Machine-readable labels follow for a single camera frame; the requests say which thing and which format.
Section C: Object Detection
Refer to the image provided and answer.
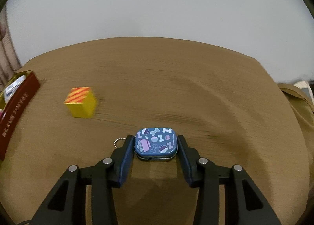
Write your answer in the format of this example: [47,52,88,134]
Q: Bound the beige patterned curtain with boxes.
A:
[0,7,21,90]

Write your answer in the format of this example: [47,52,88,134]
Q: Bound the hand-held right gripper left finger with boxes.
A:
[31,135,136,225]

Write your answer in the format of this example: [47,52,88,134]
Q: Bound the large clear plastic box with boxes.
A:
[4,75,27,100]

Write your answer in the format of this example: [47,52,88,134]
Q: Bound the yellow striped cube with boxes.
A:
[64,87,98,118]

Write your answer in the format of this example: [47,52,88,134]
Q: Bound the red and gold tin box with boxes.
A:
[0,70,40,161]

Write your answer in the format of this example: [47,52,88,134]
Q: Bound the white paper item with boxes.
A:
[294,80,314,100]

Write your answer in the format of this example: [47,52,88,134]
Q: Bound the blue patterned small tin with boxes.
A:
[113,127,177,161]

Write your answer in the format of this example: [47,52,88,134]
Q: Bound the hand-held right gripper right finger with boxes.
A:
[177,135,281,225]

